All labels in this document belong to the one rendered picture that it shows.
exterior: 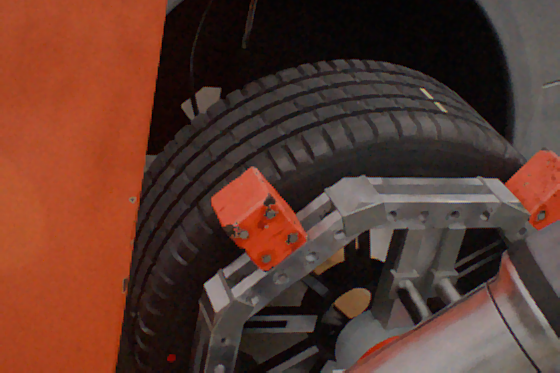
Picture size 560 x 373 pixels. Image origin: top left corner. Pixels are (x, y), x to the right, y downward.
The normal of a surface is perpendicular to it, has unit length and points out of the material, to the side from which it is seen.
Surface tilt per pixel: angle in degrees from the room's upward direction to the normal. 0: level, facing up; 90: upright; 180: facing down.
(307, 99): 21
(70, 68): 90
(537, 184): 55
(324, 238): 90
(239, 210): 45
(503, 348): 65
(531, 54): 90
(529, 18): 90
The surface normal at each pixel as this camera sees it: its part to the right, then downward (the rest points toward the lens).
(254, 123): -0.38, -0.72
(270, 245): 0.30, 0.50
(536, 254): -0.65, -0.60
